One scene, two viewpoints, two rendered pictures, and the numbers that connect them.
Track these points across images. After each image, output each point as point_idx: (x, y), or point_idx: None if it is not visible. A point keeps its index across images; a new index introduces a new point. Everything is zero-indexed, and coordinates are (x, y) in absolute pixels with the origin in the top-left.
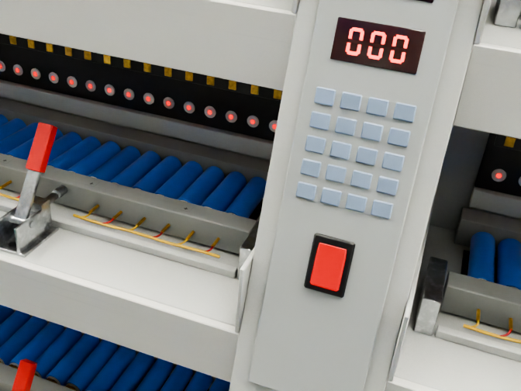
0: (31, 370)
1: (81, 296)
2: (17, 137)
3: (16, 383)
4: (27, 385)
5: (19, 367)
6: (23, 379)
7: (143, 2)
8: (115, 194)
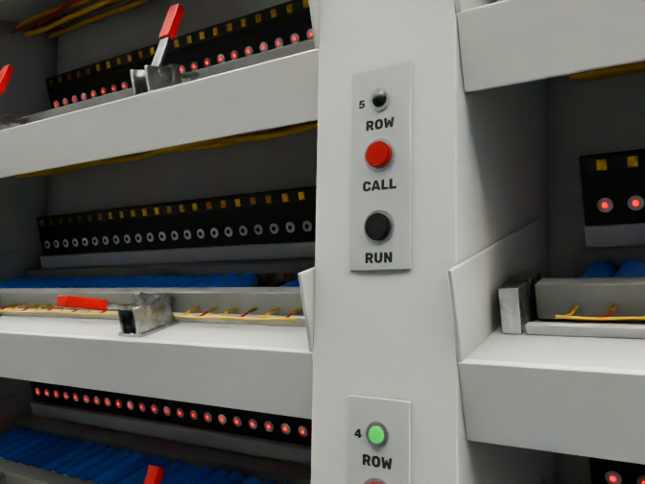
0: (178, 8)
1: None
2: None
3: (165, 21)
4: (175, 19)
5: (169, 11)
6: (171, 15)
7: None
8: None
